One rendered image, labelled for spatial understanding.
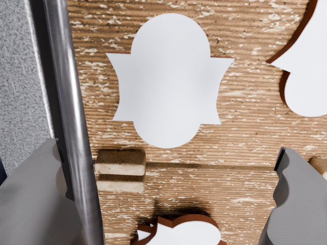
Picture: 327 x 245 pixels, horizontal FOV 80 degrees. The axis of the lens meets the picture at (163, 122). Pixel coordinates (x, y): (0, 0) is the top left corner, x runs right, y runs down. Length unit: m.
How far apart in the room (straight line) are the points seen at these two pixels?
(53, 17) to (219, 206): 0.31
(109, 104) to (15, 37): 0.12
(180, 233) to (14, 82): 0.28
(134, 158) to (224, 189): 0.14
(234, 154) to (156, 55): 0.16
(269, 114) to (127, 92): 0.16
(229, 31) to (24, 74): 0.22
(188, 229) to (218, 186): 0.07
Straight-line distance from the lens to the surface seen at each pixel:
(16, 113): 0.31
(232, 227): 0.38
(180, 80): 0.20
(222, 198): 0.32
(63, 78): 0.25
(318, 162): 0.31
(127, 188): 0.26
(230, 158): 0.27
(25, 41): 0.27
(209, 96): 0.21
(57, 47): 0.25
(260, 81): 0.23
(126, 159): 0.24
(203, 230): 0.31
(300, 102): 0.25
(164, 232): 0.31
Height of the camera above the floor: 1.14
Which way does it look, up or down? 62 degrees down
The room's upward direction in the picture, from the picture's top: 179 degrees counter-clockwise
